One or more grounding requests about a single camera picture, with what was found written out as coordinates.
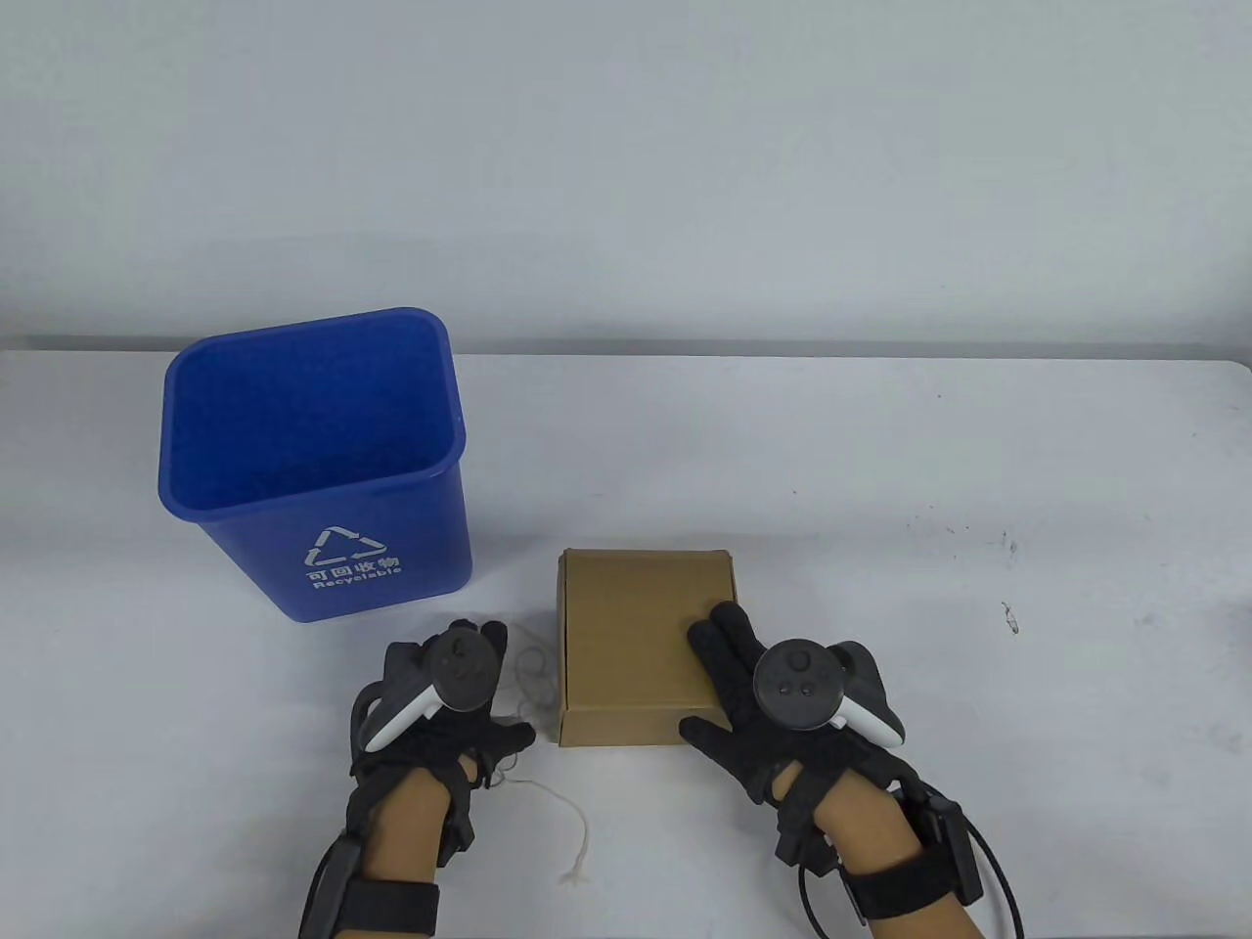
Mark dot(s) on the blue plastic recycling bin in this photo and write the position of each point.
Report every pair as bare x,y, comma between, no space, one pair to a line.
293,430

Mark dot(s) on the grey hand controller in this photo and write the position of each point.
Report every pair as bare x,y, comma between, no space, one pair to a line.
797,685
465,670

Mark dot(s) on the person's left forearm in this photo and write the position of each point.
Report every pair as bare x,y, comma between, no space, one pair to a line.
406,831

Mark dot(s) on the black wrist box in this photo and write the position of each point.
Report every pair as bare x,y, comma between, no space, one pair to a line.
337,890
949,851

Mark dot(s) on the person's right forearm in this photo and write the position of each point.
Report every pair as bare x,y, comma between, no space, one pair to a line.
871,822

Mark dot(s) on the grey left hand controller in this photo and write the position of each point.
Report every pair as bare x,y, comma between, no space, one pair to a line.
465,670

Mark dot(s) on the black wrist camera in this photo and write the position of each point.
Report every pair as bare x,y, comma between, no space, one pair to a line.
457,822
802,831

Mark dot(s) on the person's left hand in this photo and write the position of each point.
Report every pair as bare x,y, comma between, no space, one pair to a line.
460,734

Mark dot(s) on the person's right hand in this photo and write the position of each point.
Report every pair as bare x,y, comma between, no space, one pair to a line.
734,665

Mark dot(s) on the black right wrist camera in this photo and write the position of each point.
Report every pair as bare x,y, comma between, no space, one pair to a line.
802,831

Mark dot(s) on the brown cardboard box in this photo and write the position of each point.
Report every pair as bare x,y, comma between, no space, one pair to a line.
626,626

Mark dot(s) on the black left wrist box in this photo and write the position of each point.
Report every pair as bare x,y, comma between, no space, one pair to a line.
337,890

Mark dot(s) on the black right wrist box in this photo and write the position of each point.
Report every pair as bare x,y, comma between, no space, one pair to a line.
949,851

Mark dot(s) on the grey right hand controller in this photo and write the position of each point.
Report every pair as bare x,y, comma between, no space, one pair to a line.
797,685

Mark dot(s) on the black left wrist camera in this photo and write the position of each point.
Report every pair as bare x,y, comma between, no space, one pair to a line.
457,822

